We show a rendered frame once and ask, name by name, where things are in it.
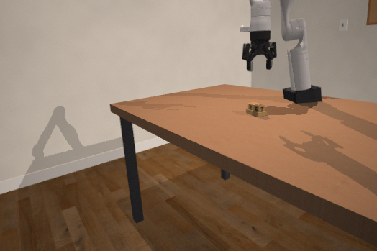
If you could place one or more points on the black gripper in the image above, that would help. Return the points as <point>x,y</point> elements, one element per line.
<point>259,46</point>

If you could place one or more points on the tan cube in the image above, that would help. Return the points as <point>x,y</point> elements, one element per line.
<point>259,107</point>
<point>251,106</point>

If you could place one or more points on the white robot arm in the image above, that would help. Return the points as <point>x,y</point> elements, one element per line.
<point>294,29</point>

